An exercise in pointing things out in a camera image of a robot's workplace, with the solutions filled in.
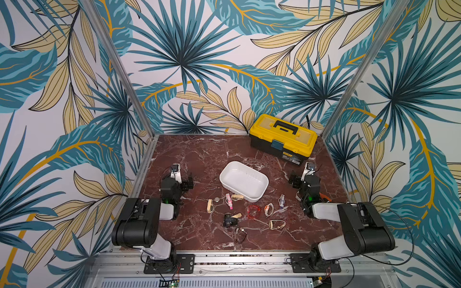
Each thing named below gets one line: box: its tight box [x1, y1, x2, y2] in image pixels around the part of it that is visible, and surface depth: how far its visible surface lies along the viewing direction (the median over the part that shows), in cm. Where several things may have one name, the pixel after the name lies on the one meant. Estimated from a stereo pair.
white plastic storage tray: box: [219, 160, 270, 203], surface depth 99 cm
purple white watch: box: [277, 194, 286, 209], surface depth 92 cm
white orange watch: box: [264, 202, 275, 218], surface depth 89 cm
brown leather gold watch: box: [234, 226, 247, 245], surface depth 82 cm
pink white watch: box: [225, 193, 233, 210], surface depth 90 cm
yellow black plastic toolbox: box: [249, 114, 319, 167], surface depth 101 cm
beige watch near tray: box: [231, 193, 245, 201], surface depth 93 cm
